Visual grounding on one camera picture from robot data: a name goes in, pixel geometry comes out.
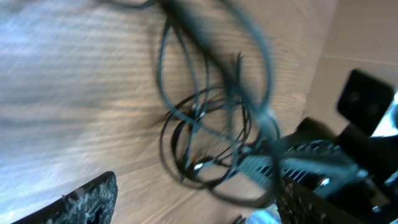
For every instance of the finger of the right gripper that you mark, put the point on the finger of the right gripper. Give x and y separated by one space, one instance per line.
321 161
298 205

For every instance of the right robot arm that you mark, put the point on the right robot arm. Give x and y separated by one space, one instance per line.
369 103

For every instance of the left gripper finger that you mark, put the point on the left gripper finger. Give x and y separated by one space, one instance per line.
92 203

